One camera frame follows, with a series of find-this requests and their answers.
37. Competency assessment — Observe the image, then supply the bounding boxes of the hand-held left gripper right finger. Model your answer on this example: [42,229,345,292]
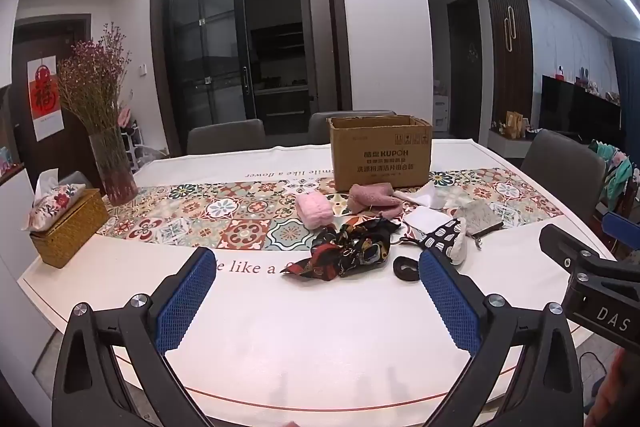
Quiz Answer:
[418,249,586,427]

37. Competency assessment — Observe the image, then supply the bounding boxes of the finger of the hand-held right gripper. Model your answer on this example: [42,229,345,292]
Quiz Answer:
[539,223,602,274]
[595,206,640,240]

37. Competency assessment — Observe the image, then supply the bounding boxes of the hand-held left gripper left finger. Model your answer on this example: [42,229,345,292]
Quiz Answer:
[51,248,218,427]

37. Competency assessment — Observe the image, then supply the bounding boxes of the white cloth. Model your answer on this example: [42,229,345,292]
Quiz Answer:
[402,207,453,240]
[395,181,463,210]

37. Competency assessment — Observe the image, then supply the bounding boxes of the grey branch print pouch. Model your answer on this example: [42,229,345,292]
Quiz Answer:
[452,199,506,238]

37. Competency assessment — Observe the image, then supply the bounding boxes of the brown cardboard box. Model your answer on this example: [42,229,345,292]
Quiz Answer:
[326,115,434,192]

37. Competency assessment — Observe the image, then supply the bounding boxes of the person's right forearm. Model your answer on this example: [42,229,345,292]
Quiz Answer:
[597,348,640,427]

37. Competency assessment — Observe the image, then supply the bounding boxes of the teal clothes on rack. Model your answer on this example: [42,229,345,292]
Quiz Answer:
[587,139,637,204]

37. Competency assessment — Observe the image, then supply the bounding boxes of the black and white patterned pouch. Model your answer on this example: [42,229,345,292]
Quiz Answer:
[419,217,468,265]

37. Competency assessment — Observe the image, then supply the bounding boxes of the grey dining chair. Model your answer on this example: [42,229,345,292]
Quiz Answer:
[186,119,267,156]
[520,128,607,214]
[307,109,398,145]

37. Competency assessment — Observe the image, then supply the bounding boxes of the white crumpled cloth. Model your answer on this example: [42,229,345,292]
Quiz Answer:
[395,181,463,210]

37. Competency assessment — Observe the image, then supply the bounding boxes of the dark patterned scarf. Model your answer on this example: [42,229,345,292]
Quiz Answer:
[281,216,401,279]

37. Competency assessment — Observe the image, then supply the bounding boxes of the white low cabinet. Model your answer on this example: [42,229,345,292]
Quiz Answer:
[487,127,538,158]

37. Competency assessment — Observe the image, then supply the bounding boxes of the dusty pink fuzzy cloth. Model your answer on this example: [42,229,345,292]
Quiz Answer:
[347,183,403,220]

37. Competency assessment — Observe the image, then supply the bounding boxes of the yellow boxes on cabinet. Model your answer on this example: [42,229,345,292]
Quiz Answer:
[492,110,527,138]

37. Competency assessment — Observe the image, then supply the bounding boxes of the woven tissue box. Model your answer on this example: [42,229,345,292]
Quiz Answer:
[29,188,111,269]

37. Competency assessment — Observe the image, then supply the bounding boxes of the dark blue curtain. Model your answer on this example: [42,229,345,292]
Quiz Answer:
[612,36,640,150]

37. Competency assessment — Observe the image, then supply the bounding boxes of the glass vase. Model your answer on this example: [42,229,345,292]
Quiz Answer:
[89,127,139,206]

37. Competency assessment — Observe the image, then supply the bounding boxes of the pink rolled towel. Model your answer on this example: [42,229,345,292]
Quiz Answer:
[295,193,335,230]

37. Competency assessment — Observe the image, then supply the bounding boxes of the white shoe rack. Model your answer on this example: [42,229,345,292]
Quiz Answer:
[120,127,167,168]

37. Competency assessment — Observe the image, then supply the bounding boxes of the floral tissue box cover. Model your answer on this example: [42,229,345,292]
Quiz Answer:
[27,172,87,232]

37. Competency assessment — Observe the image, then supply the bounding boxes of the brown wooden door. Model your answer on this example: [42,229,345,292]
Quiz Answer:
[10,13,93,190]

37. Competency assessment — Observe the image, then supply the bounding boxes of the dried flower bouquet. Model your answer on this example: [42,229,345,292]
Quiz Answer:
[56,23,132,135]

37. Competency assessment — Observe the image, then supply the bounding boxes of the dark sliding glass door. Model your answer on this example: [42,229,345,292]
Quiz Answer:
[150,0,353,158]

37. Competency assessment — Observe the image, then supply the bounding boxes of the black strap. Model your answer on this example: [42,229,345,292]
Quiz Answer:
[392,255,423,283]

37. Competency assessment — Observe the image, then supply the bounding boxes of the dark slatted wall panel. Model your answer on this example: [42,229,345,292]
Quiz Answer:
[482,0,535,138]

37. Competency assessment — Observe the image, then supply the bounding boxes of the gold clip wall decoration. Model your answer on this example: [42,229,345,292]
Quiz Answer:
[502,6,519,54]

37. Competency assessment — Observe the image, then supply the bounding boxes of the red character wall calendar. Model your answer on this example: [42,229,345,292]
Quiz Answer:
[27,56,66,142]

